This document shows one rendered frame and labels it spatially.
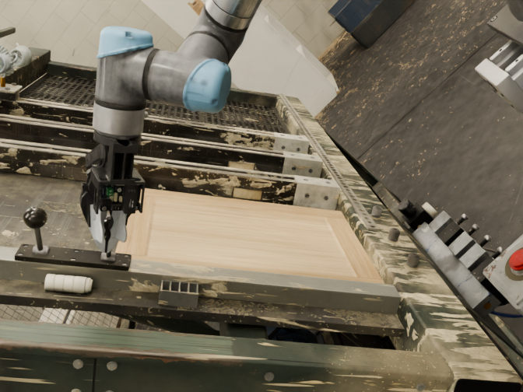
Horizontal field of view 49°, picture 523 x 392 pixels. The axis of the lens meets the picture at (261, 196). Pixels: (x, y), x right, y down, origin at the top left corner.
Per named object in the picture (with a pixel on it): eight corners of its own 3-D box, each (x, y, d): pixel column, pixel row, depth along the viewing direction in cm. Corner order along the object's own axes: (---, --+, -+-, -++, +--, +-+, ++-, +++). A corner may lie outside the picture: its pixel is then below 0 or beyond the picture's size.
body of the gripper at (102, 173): (93, 218, 86) (99, 141, 82) (82, 196, 93) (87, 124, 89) (143, 217, 90) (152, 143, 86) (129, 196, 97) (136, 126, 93)
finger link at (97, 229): (92, 267, 91) (96, 213, 88) (85, 250, 96) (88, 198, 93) (111, 265, 93) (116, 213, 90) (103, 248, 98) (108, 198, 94)
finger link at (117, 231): (111, 265, 93) (116, 213, 90) (103, 248, 98) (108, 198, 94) (131, 264, 94) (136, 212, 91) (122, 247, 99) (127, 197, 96)
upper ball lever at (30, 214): (50, 264, 105) (43, 221, 95) (28, 262, 104) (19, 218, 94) (54, 246, 107) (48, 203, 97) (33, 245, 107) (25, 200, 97)
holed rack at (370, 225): (379, 231, 142) (380, 229, 142) (367, 229, 142) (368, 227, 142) (283, 95, 295) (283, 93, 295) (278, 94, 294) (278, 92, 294)
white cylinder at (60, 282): (43, 293, 102) (89, 297, 103) (43, 278, 101) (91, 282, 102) (47, 285, 104) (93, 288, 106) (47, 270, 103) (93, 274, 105)
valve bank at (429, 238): (577, 316, 121) (510, 250, 113) (525, 361, 123) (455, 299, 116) (472, 220, 167) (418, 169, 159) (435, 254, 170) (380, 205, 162)
